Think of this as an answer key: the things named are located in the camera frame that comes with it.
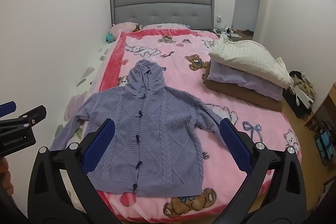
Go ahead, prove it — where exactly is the blue bag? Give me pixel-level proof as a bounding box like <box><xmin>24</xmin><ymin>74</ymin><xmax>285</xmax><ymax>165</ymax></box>
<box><xmin>314</xmin><ymin>128</ymin><xmax>336</xmax><ymax>164</ymax></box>

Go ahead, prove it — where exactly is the brown folded blanket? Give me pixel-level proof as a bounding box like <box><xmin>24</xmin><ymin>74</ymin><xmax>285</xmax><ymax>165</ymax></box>
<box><xmin>203</xmin><ymin>67</ymin><xmax>284</xmax><ymax>112</ymax></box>

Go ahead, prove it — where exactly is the white folded blanket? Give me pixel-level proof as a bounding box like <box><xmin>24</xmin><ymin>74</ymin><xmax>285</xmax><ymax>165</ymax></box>
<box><xmin>209</xmin><ymin>34</ymin><xmax>293</xmax><ymax>89</ymax></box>

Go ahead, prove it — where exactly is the white nightstand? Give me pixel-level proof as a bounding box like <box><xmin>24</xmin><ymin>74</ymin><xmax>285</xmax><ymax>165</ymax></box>
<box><xmin>213</xmin><ymin>27</ymin><xmax>241</xmax><ymax>40</ymax></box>

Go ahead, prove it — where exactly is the lilac folded blanket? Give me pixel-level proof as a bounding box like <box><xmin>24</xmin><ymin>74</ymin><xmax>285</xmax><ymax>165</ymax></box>
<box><xmin>207</xmin><ymin>60</ymin><xmax>283</xmax><ymax>101</ymax></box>

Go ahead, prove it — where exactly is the purple knit hooded cardigan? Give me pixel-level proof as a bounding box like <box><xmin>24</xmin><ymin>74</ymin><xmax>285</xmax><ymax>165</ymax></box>
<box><xmin>50</xmin><ymin>59</ymin><xmax>229</xmax><ymax>198</ymax></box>

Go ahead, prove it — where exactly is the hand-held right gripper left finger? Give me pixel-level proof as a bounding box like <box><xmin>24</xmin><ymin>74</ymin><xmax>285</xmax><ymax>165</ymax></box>
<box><xmin>28</xmin><ymin>118</ymin><xmax>124</xmax><ymax>224</ymax></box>

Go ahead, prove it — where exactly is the pink plush pillow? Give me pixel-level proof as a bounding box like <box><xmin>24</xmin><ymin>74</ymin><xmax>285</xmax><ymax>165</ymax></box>
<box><xmin>110</xmin><ymin>21</ymin><xmax>138</xmax><ymax>37</ymax></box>

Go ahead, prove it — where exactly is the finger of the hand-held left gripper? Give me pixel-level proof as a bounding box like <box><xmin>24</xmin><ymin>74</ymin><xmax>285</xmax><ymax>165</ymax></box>
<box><xmin>0</xmin><ymin>101</ymin><xmax>18</xmax><ymax>118</ymax></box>
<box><xmin>0</xmin><ymin>105</ymin><xmax>47</xmax><ymax>130</ymax></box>

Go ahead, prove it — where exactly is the grey upholstered headboard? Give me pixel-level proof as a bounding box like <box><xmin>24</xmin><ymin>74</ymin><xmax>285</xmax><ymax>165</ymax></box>
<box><xmin>110</xmin><ymin>0</ymin><xmax>215</xmax><ymax>32</ymax></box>

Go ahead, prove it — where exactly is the black bag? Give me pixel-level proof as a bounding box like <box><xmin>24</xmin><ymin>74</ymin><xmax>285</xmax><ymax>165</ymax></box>
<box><xmin>282</xmin><ymin>70</ymin><xmax>316</xmax><ymax>118</ymax></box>

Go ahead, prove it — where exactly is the person's left hand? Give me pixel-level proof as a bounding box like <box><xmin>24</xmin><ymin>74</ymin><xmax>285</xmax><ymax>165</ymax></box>
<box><xmin>0</xmin><ymin>158</ymin><xmax>14</xmax><ymax>197</ymax></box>

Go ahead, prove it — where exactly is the wooden desk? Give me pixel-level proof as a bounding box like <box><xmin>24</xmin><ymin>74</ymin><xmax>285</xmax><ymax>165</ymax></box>
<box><xmin>304</xmin><ymin>82</ymin><xmax>336</xmax><ymax>136</ymax></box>

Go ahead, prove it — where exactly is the white floral bedsheet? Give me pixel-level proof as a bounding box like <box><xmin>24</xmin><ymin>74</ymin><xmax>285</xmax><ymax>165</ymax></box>
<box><xmin>54</xmin><ymin>40</ymin><xmax>126</xmax><ymax>214</ymax></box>

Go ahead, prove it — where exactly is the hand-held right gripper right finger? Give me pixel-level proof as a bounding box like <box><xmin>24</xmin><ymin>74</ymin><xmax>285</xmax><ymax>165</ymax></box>
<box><xmin>210</xmin><ymin>119</ymin><xmax>309</xmax><ymax>224</ymax></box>

